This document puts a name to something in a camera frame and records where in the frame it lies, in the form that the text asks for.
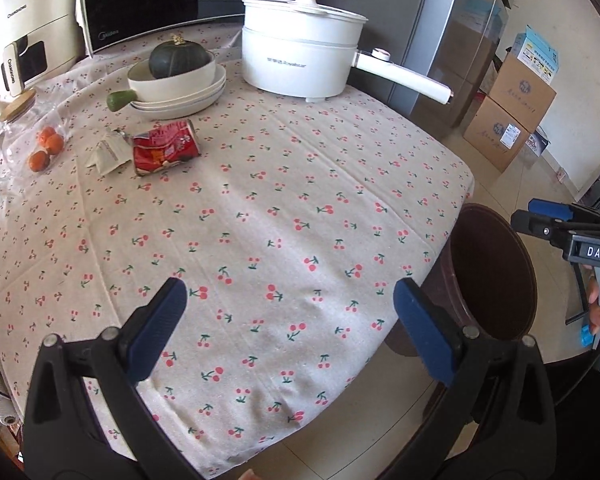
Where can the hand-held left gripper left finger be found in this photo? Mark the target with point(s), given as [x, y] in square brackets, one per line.
[159, 325]

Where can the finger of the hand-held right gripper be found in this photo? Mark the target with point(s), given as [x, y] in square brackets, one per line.
[536, 225]
[550, 207]

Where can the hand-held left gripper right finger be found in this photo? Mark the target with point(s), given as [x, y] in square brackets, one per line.
[425, 332]

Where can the brown trash bin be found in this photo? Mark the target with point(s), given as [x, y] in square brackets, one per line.
[490, 270]

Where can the person's right hand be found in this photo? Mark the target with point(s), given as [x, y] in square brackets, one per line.
[596, 310]

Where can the small blue white box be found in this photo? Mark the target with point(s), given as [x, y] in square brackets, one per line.
[537, 142]

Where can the brown cardboard box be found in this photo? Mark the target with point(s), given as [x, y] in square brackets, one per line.
[495, 135]
[522, 90]

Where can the blue white printed box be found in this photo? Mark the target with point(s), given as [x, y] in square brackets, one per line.
[537, 55]

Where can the small white paper packet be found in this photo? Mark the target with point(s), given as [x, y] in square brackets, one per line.
[112, 141]
[104, 161]

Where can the cherry print tablecloth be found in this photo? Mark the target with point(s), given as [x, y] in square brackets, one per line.
[280, 200]

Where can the red crushed snack packet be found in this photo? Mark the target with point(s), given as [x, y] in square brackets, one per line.
[164, 147]

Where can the orange tangerine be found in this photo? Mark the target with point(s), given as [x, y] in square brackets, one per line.
[56, 144]
[38, 160]
[46, 135]

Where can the grey refrigerator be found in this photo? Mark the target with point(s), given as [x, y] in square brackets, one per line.
[430, 25]

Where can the green avocado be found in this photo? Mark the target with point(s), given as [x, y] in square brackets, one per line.
[117, 101]

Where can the white ceramic bowl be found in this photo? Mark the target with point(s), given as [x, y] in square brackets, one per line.
[179, 89]

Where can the glass pitcher wooden lid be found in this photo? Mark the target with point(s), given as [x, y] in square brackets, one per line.
[9, 130]

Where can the dark green pumpkin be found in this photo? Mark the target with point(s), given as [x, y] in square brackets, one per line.
[177, 60]

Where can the white electric cooking pot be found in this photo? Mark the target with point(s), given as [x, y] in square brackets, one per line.
[295, 60]

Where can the black microwave oven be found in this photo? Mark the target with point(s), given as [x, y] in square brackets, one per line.
[154, 0]

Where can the white air fryer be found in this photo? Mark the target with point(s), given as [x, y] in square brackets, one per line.
[34, 10]

